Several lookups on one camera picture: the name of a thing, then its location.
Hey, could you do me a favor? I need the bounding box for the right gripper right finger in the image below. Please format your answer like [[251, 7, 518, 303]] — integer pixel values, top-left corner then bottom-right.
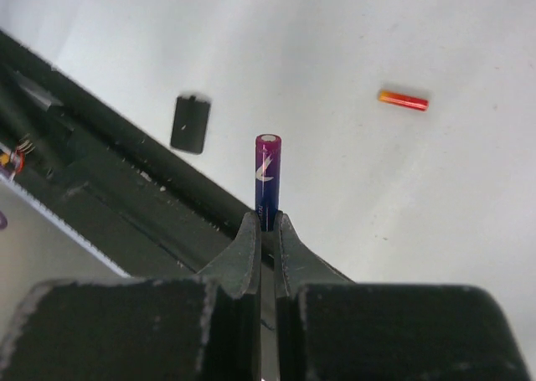
[[274, 213, 530, 380]]

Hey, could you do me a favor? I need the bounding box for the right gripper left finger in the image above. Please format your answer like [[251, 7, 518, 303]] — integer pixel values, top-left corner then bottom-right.
[[1, 213, 261, 380]]

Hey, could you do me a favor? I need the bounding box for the blue purple battery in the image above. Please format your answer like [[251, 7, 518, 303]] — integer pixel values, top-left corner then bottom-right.
[[255, 134, 282, 232]]

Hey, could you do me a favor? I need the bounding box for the black battery cover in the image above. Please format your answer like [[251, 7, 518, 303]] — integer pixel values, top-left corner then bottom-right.
[[170, 95, 211, 155]]

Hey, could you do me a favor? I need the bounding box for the orange red battery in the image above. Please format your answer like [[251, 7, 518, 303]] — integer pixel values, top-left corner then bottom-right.
[[378, 90, 429, 111]]

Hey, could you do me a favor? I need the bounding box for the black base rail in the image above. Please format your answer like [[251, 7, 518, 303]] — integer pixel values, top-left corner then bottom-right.
[[1, 34, 254, 278]]

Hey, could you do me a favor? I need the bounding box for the white slotted cable duct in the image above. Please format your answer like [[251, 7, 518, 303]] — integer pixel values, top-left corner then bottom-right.
[[0, 173, 131, 280]]

